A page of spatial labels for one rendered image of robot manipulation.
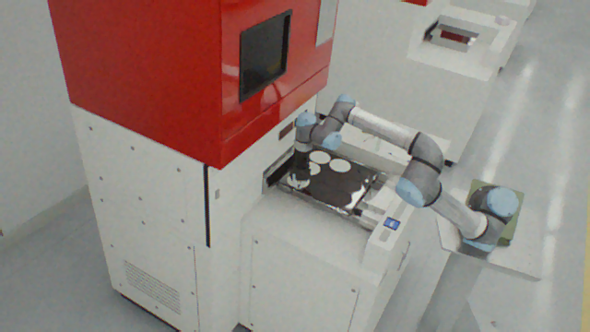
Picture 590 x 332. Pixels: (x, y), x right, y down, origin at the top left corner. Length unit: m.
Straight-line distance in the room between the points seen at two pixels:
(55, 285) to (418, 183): 2.12
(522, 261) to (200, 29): 1.57
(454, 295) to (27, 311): 2.22
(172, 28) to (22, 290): 1.98
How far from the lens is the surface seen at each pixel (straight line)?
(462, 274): 2.34
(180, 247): 1.99
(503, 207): 1.94
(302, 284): 2.00
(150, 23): 1.49
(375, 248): 1.76
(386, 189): 2.14
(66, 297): 2.89
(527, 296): 3.24
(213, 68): 1.38
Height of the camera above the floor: 2.18
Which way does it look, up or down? 37 degrees down
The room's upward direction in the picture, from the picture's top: 7 degrees clockwise
